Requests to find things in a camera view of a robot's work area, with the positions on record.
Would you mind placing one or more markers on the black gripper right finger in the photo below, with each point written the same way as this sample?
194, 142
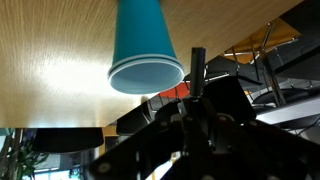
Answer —
246, 146

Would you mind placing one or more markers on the black office chair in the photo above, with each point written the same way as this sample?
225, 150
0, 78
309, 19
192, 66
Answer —
66, 139

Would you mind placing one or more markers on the light blue cup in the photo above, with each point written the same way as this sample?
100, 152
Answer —
143, 40

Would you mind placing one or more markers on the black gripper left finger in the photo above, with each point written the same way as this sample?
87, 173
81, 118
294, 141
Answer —
156, 136

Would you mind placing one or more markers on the black chair with metal legs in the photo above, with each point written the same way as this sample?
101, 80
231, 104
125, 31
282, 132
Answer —
240, 68

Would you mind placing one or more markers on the green leafy potted plant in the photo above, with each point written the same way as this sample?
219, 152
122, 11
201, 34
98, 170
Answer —
18, 160

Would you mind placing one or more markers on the grey desk panel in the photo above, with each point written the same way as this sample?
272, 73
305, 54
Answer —
290, 111

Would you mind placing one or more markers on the orange red seat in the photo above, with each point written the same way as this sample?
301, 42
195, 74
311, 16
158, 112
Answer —
176, 90

